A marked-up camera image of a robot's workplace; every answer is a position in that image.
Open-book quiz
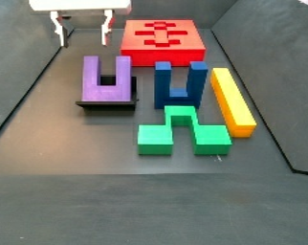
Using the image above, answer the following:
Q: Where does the red board with slots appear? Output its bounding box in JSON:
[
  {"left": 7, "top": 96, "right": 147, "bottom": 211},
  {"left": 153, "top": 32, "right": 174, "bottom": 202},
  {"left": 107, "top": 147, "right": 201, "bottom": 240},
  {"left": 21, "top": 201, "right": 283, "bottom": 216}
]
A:
[{"left": 119, "top": 19, "right": 205, "bottom": 67}]

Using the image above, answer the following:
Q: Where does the green stepped block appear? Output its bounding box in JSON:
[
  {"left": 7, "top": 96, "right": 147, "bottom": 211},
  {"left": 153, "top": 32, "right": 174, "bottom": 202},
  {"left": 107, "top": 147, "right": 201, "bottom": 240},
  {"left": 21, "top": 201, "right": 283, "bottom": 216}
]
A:
[{"left": 138, "top": 105, "right": 231, "bottom": 155}]

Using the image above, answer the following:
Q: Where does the black angle fixture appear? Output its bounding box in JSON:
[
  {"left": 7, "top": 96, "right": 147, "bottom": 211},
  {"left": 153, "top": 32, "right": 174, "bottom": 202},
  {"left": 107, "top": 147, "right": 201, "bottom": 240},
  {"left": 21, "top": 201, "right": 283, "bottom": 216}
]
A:
[{"left": 75, "top": 77, "right": 138, "bottom": 110}]

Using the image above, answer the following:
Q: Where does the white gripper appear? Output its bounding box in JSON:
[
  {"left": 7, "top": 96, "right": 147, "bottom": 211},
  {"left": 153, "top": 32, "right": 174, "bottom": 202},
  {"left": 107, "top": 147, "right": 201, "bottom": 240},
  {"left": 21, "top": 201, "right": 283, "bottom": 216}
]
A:
[{"left": 29, "top": 0, "right": 131, "bottom": 47}]

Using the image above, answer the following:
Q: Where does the blue U-shaped block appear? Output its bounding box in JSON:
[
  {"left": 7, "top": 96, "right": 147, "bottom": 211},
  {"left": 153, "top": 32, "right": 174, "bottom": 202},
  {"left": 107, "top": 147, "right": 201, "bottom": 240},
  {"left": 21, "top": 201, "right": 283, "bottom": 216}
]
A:
[{"left": 154, "top": 61, "right": 207, "bottom": 109}]

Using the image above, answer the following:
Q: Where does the yellow long bar block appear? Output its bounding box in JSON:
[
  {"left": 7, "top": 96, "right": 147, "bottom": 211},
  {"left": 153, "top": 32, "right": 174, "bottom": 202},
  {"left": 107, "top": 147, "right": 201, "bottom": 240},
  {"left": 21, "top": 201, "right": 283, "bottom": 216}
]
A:
[{"left": 210, "top": 68, "right": 257, "bottom": 138}]

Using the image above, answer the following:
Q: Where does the purple U-shaped block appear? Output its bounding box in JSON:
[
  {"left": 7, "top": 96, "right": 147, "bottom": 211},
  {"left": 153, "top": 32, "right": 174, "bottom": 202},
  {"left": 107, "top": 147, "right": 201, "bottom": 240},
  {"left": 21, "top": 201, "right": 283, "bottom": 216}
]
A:
[{"left": 81, "top": 56, "right": 131, "bottom": 101}]

